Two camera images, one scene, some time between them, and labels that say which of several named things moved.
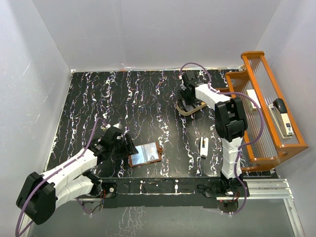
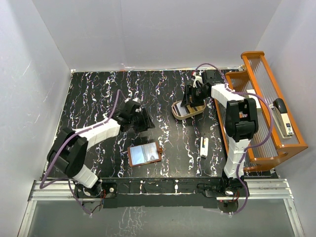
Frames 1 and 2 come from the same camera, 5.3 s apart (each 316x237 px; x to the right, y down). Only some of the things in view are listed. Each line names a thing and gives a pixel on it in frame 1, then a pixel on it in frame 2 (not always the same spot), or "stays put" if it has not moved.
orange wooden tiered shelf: (271, 130) stays put
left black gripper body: (126, 149) -> (140, 123)
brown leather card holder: (147, 153) stays put
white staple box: (251, 94) stays put
